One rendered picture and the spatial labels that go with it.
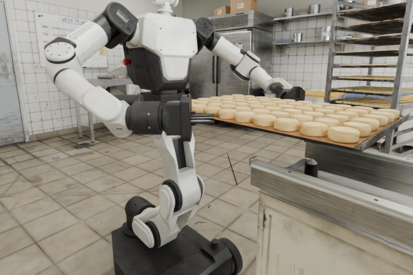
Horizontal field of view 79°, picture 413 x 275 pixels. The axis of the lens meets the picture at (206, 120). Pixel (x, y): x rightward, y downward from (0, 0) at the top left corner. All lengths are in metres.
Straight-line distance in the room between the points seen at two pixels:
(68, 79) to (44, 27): 4.03
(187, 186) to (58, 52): 0.70
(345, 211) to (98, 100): 0.59
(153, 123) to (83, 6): 4.58
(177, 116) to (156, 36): 0.45
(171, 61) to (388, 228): 0.86
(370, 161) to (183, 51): 0.76
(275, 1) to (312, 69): 1.47
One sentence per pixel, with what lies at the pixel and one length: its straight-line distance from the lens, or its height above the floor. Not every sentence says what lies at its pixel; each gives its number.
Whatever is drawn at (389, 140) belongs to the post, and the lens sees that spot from 1.97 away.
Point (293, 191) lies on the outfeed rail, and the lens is 0.59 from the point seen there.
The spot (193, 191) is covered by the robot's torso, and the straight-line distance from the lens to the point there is 1.14.
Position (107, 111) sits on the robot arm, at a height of 1.02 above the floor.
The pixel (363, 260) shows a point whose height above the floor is 0.79.
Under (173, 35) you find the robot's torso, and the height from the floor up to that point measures 1.25.
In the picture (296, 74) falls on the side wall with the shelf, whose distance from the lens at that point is 5.00.
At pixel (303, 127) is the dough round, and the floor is 1.01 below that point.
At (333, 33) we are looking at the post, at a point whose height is 1.37.
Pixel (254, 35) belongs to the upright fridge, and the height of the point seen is 1.66.
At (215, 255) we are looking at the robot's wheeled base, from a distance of 1.42.
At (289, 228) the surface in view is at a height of 0.78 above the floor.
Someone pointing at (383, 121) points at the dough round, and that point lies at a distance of 0.68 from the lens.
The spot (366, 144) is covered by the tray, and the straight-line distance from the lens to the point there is 0.49.
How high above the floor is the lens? 1.13
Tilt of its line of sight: 12 degrees down
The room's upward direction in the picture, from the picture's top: straight up
